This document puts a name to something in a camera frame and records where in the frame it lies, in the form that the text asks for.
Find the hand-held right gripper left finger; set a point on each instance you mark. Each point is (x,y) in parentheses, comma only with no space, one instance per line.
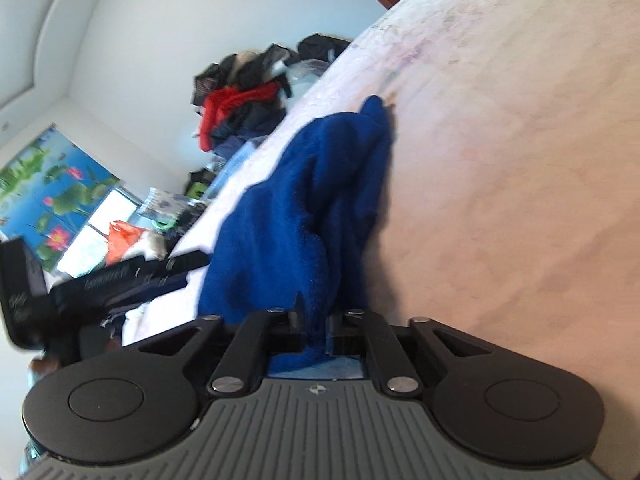
(295,327)

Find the pink fleece blanket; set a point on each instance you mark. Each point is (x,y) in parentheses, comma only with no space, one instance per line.
(500,160)

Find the pile of dark clothes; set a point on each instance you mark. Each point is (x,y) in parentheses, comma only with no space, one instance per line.
(260,95)

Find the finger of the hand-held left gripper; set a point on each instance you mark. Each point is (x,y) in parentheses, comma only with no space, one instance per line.
(187,267)

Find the orange plastic bag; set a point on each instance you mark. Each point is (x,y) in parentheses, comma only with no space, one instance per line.
(125,240)

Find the red garment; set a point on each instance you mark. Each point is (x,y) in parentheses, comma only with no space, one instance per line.
(230,110)

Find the lotus flower window blind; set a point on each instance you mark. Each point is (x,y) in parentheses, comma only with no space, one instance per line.
(50,195)

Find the window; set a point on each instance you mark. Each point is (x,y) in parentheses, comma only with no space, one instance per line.
(95,240)

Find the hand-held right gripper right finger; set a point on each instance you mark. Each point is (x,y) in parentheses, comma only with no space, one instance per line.
(342,332)

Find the blue knit garment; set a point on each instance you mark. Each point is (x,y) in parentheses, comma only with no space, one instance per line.
(305,210)

